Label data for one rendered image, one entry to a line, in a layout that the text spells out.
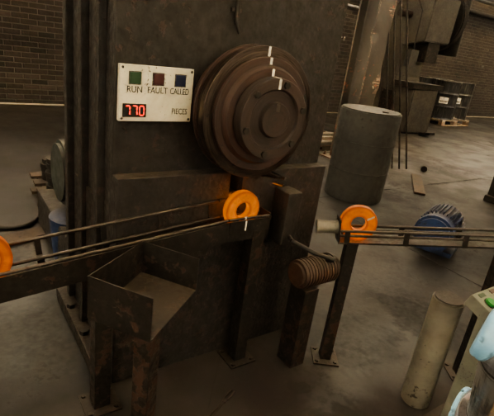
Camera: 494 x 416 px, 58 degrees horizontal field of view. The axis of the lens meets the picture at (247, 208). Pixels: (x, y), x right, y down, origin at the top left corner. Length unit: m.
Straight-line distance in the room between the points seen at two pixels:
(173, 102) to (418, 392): 1.53
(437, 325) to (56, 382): 1.52
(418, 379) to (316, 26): 1.50
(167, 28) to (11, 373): 1.46
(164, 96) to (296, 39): 0.60
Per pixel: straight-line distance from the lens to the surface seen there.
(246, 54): 1.55
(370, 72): 5.85
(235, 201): 1.71
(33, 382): 2.06
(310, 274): 1.87
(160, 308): 1.36
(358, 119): 4.27
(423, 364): 2.06
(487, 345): 1.02
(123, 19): 1.53
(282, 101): 1.57
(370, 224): 1.93
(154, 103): 1.57
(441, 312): 1.93
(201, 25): 1.63
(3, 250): 1.48
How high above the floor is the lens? 1.37
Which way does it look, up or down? 21 degrees down
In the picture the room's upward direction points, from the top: 8 degrees clockwise
